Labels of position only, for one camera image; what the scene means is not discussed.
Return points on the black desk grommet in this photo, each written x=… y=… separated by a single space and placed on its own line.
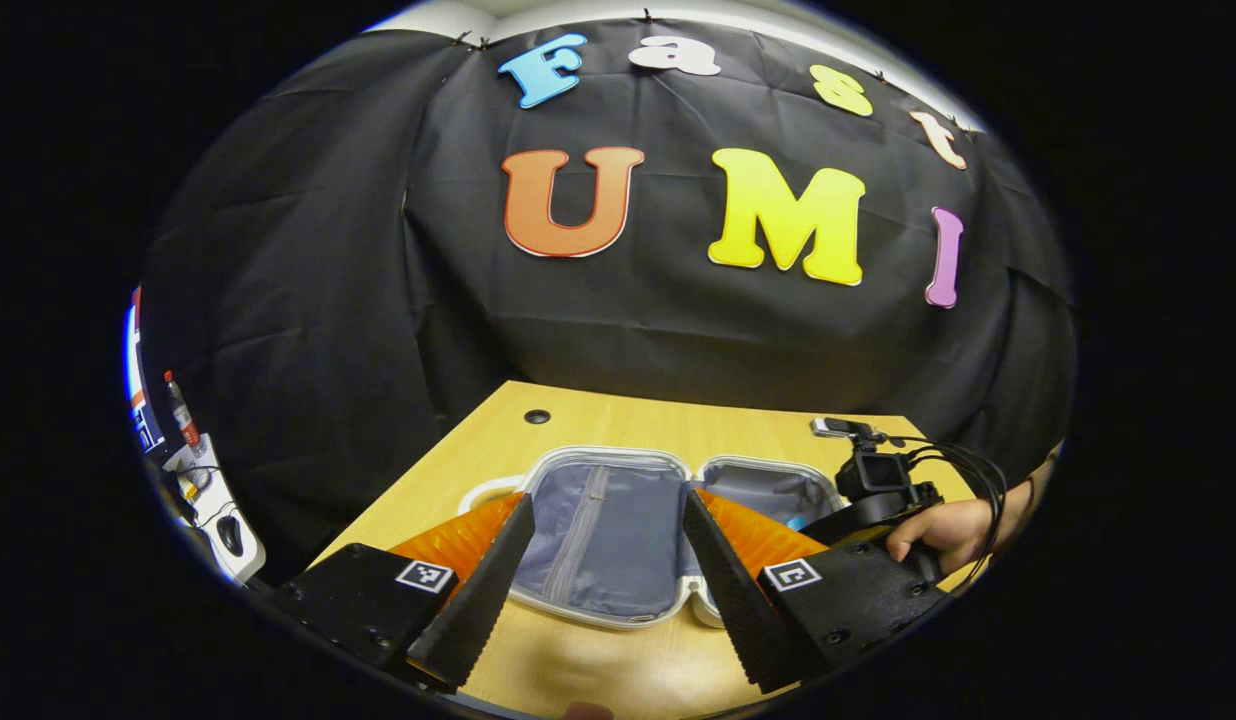
x=537 y=416

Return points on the white suitcase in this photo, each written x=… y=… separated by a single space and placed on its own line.
x=618 y=540

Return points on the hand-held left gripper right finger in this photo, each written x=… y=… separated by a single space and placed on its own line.
x=733 y=600

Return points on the small blue tube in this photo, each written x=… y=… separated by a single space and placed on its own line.
x=796 y=522

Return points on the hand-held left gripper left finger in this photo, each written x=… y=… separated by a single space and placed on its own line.
x=483 y=600

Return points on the colourful printed board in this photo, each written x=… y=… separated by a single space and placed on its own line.
x=136 y=370

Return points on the black backdrop cloth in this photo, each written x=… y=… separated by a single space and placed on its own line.
x=378 y=300

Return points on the red capped bottle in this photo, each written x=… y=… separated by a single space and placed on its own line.
x=183 y=415

